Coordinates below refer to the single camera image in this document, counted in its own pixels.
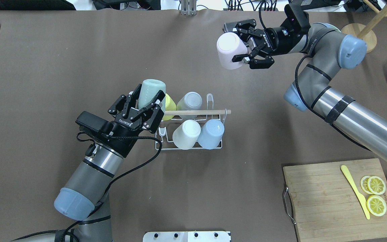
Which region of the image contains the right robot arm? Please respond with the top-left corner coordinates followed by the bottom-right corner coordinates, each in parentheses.
top-left (224, 23), bottom-right (387, 171)

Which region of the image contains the yellow plastic cup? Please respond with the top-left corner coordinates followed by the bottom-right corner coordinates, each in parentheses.
top-left (162, 93), bottom-right (176, 121)

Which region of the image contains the lemon slice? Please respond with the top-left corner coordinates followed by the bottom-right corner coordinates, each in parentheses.
top-left (367, 195), bottom-right (387, 216)
top-left (360, 176), bottom-right (386, 196)

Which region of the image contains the grey folded cloth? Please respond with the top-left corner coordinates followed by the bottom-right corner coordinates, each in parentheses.
top-left (223, 22), bottom-right (238, 33)

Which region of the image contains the pink plastic cup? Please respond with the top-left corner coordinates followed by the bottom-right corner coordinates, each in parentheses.
top-left (216, 32), bottom-right (248, 70)

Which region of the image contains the lemon slice upper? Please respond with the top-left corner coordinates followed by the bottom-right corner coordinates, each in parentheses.
top-left (360, 176), bottom-right (386, 196)

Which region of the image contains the white plastic cup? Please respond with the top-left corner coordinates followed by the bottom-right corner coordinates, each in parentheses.
top-left (172, 120), bottom-right (201, 150)

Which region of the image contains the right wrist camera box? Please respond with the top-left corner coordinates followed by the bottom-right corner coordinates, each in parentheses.
top-left (284, 3), bottom-right (311, 34)

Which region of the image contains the grey plastic cup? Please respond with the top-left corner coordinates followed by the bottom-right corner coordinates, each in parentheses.
top-left (176, 91), bottom-right (203, 111)

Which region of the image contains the yellow plastic knife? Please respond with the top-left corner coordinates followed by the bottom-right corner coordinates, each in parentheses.
top-left (340, 164), bottom-right (371, 219)

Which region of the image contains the white wire cup rack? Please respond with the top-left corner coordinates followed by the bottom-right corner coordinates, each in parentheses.
top-left (155, 92), bottom-right (231, 151)

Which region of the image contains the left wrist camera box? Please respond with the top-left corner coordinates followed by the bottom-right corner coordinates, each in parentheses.
top-left (75, 111), bottom-right (114, 141)

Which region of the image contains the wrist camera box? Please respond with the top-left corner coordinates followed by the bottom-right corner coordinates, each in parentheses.
top-left (284, 3), bottom-right (311, 34)
top-left (75, 111), bottom-right (114, 141)

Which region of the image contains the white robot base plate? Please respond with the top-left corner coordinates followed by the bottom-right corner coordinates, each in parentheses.
top-left (143, 230), bottom-right (231, 242)

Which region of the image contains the lemon slice lower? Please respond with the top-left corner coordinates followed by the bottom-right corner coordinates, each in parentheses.
top-left (367, 195), bottom-right (387, 216)

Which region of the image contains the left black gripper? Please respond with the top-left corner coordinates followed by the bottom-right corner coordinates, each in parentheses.
top-left (103, 90), bottom-right (165, 158)

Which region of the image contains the wooden cutting board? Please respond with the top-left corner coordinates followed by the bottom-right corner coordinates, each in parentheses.
top-left (283, 158), bottom-right (387, 242)

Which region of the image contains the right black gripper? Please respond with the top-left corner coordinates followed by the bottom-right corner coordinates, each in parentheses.
top-left (231, 19), bottom-right (310, 69)

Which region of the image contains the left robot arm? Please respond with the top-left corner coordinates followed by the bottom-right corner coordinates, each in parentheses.
top-left (16, 85), bottom-right (165, 242)

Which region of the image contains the blue plastic cup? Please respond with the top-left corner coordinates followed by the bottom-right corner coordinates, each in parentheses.
top-left (198, 119), bottom-right (225, 150)

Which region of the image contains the green plastic cup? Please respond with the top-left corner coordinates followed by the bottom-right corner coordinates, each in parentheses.
top-left (138, 79), bottom-right (166, 109)

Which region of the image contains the wooden mug tree stand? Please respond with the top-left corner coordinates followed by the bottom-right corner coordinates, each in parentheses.
top-left (341, 0), bottom-right (387, 53)

